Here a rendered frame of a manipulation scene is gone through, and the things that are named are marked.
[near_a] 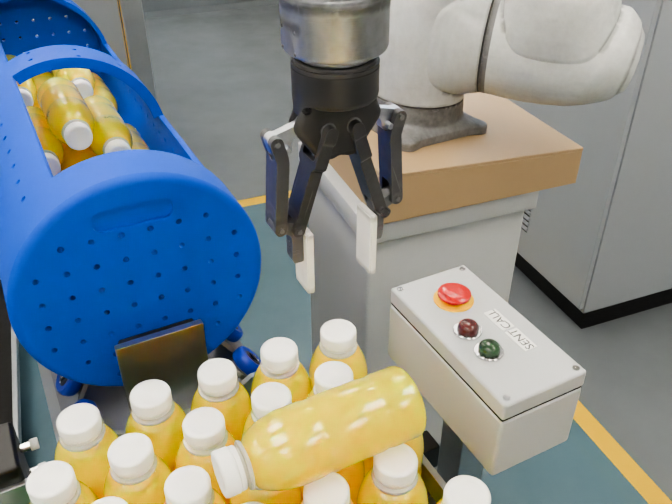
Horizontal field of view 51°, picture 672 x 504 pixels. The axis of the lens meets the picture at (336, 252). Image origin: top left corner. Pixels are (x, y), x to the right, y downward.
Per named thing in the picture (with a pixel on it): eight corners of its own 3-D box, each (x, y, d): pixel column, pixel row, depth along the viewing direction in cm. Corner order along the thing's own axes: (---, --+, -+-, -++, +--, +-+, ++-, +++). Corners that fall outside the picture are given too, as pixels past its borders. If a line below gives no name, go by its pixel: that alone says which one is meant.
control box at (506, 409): (455, 329, 87) (464, 261, 81) (568, 441, 73) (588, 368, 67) (386, 354, 83) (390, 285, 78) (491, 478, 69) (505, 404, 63)
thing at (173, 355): (207, 387, 89) (196, 311, 82) (214, 399, 87) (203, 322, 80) (129, 415, 85) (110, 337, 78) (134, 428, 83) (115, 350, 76)
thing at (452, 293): (457, 285, 78) (458, 277, 77) (477, 303, 75) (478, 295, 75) (430, 295, 77) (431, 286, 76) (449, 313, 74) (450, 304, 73)
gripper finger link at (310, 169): (342, 129, 60) (328, 127, 59) (306, 241, 65) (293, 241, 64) (322, 112, 63) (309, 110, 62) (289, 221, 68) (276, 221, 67)
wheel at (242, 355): (236, 337, 88) (225, 349, 88) (249, 359, 85) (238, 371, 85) (258, 351, 91) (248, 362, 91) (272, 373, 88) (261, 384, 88)
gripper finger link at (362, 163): (328, 111, 63) (341, 103, 64) (362, 201, 71) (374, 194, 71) (348, 128, 60) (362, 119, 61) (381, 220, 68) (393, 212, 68)
